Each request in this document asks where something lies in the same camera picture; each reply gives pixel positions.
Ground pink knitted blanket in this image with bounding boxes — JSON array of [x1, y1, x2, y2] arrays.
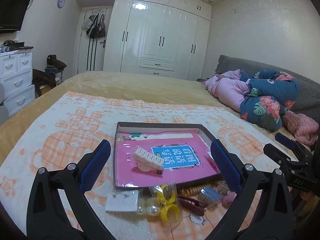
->
[[282, 111, 319, 147]]

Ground black wall television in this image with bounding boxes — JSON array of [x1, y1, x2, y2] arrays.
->
[[1, 0, 31, 34]]

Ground hanging black bags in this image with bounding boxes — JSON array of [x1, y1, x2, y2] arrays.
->
[[82, 13, 106, 39]]

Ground beige dotted lace bow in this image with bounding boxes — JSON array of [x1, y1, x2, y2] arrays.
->
[[212, 180, 231, 196]]

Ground white built-in wardrobe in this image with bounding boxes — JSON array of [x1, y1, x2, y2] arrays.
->
[[76, 0, 213, 81]]

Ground blue floral quilt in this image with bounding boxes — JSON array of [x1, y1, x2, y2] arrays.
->
[[240, 69, 299, 132]]

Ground pearl hair tie pair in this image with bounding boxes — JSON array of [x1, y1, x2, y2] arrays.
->
[[135, 196, 163, 217]]

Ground white bedroom door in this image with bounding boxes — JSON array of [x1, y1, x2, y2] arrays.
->
[[73, 6, 113, 75]]

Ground white plastic drawer unit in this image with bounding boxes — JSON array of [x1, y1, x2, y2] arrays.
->
[[1, 49, 35, 117]]

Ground pink padded quilt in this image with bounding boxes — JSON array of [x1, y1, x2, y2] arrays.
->
[[205, 69, 249, 113]]

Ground orange spiral hair tie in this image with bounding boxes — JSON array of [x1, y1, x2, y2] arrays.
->
[[180, 184, 206, 197]]

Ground orange white patterned blanket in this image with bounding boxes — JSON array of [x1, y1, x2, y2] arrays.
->
[[1, 92, 279, 239]]

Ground pink fuzzy hair clip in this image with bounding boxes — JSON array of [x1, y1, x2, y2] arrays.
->
[[221, 192, 236, 209]]

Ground white earring card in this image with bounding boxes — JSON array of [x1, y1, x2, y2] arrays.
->
[[105, 190, 139, 212]]

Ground clutter on drawer unit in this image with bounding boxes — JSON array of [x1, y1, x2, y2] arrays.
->
[[1, 40, 33, 53]]

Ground dark red hair clip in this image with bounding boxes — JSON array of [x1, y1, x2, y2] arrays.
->
[[178, 195, 208, 217]]

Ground tan bed cover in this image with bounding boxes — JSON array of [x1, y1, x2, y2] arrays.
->
[[0, 70, 320, 165]]

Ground yellow rings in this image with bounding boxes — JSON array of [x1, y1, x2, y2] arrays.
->
[[149, 182, 183, 228]]

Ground grey headboard cover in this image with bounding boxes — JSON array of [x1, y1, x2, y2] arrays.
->
[[215, 55, 320, 123]]

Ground pink children's book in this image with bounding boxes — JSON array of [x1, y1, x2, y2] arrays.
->
[[113, 129, 220, 188]]

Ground cream hair claw clip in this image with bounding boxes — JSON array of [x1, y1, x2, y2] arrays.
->
[[131, 146, 164, 172]]

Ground round wall clock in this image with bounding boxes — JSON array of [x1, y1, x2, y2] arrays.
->
[[57, 0, 66, 9]]

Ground pile of dark clothes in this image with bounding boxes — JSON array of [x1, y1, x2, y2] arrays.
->
[[45, 55, 67, 74]]

